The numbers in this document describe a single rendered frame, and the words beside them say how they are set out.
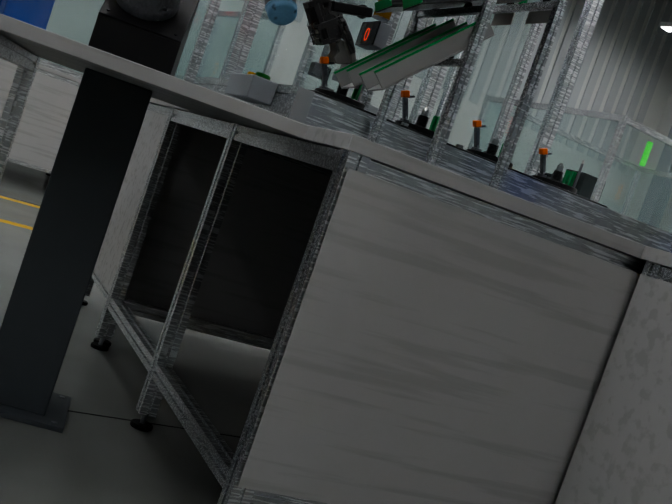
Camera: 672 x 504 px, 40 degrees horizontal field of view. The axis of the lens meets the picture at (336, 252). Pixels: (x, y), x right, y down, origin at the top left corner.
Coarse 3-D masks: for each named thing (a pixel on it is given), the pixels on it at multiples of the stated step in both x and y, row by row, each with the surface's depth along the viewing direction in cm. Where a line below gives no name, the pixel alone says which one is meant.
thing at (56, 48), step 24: (0, 24) 174; (24, 24) 175; (24, 48) 232; (48, 48) 183; (72, 48) 178; (96, 48) 179; (120, 72) 180; (144, 72) 181; (168, 96) 216; (192, 96) 183; (216, 96) 184; (240, 120) 209; (264, 120) 187; (288, 120) 188
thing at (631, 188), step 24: (528, 120) 793; (576, 120) 748; (600, 120) 727; (528, 144) 785; (552, 144) 763; (576, 144) 741; (600, 144) 721; (624, 144) 715; (648, 144) 728; (552, 168) 756; (576, 168) 735; (600, 168) 715; (624, 168) 721; (648, 168) 735; (624, 192) 727; (648, 192) 741; (648, 216) 748
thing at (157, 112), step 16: (160, 112) 328; (144, 128) 336; (160, 128) 314; (144, 144) 329; (144, 160) 322; (128, 176) 337; (144, 176) 315; (128, 192) 330; (128, 208) 323; (112, 224) 338; (128, 224) 316; (112, 240) 331; (112, 256) 324; (96, 272) 340; (112, 272) 317
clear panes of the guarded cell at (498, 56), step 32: (224, 0) 362; (192, 32) 327; (224, 32) 365; (256, 32) 370; (288, 32) 375; (512, 32) 375; (256, 64) 372; (288, 64) 377; (480, 64) 390; (512, 64) 368; (480, 96) 383; (480, 128) 376
